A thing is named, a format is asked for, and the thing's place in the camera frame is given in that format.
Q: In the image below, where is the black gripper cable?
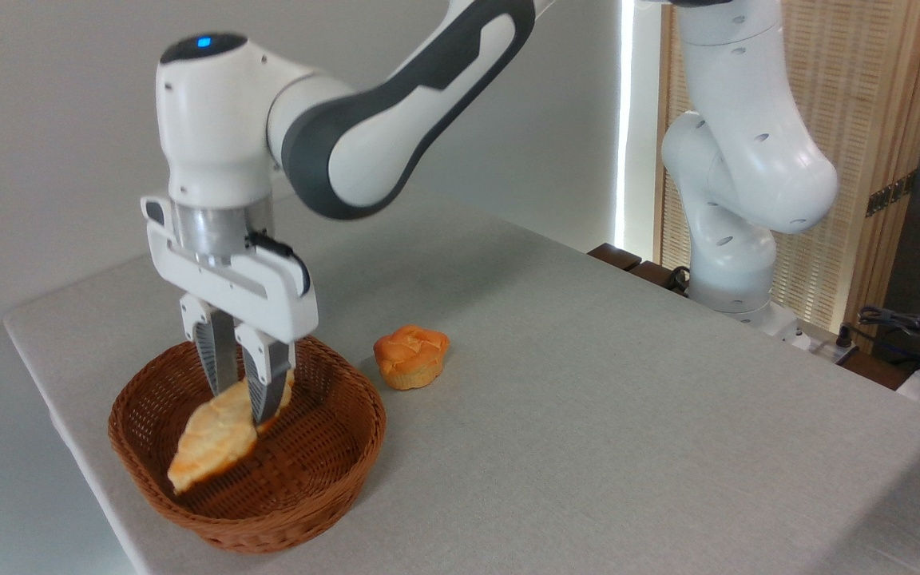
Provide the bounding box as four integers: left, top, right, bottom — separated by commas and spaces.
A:
246, 231, 311, 298

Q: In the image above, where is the dark metal screen hinge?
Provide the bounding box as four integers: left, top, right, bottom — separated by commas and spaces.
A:
866, 171, 918, 218

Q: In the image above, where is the orange muffin bread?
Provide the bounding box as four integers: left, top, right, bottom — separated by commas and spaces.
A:
373, 324, 451, 391

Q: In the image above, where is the wooden slat screen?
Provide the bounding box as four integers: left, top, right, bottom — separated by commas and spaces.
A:
654, 0, 920, 352

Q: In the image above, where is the brown wicker basket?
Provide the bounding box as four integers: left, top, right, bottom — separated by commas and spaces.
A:
108, 335, 387, 555

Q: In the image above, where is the dark wooden furniture edge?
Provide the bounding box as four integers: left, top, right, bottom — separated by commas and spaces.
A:
588, 243, 688, 296

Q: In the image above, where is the long golden bread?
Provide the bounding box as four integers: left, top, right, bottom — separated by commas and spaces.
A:
168, 369, 295, 494

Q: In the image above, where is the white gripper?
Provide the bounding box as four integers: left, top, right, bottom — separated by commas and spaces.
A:
141, 194, 319, 425

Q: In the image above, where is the bundle of dark cables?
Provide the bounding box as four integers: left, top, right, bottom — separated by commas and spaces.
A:
837, 295, 920, 378

